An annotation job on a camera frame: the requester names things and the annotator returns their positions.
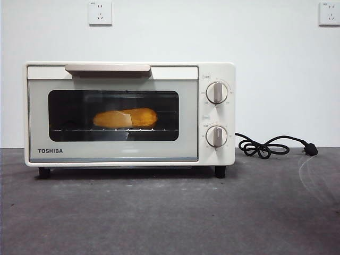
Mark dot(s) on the cream Toshiba toaster oven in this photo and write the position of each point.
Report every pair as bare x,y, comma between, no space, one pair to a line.
229,117

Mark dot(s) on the timer knob with beige grip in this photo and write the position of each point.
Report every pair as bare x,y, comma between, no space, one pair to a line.
217,136

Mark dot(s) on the temperature knob with beige grip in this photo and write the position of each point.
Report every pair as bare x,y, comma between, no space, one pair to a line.
217,92

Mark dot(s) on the white wall socket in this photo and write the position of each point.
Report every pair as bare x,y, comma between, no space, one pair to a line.
330,13
100,13

